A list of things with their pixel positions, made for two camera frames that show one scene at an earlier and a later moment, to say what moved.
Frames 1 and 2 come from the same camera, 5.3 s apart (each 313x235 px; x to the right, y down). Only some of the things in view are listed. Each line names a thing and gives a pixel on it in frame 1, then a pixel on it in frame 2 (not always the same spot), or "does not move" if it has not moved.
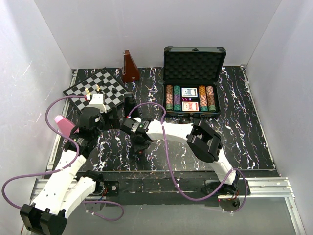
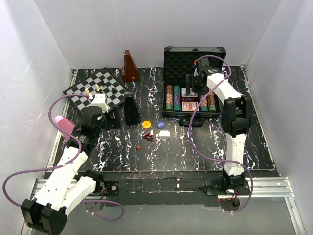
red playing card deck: x=190 y=106 does not move
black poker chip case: x=190 y=83 does not move
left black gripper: x=113 y=123 does not move
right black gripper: x=139 y=148 → x=203 y=91
